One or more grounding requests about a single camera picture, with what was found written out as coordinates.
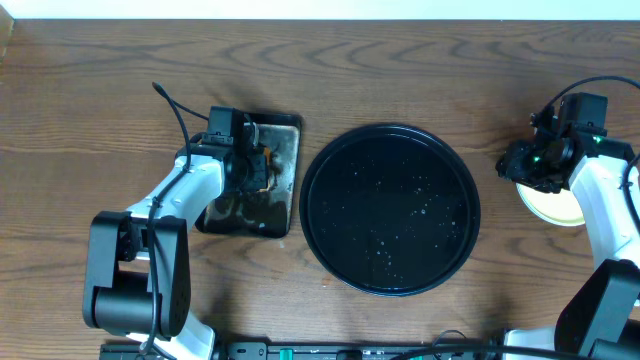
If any orange green scrub sponge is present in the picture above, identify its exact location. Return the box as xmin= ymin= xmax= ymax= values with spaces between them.
xmin=263 ymin=147 xmax=280 ymax=192

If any yellow plate with ketchup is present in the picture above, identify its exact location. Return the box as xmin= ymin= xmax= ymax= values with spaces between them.
xmin=516 ymin=184 xmax=585 ymax=227

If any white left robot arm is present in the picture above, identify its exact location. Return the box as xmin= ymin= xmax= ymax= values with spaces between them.
xmin=82 ymin=144 xmax=270 ymax=359

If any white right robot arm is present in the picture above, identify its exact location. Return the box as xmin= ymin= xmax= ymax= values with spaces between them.
xmin=496 ymin=135 xmax=639 ymax=359

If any black rectangular soapy tray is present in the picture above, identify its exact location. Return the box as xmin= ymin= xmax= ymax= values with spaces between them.
xmin=195 ymin=113 xmax=302 ymax=238

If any black round tray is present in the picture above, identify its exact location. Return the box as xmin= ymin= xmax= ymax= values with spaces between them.
xmin=299 ymin=124 xmax=481 ymax=297

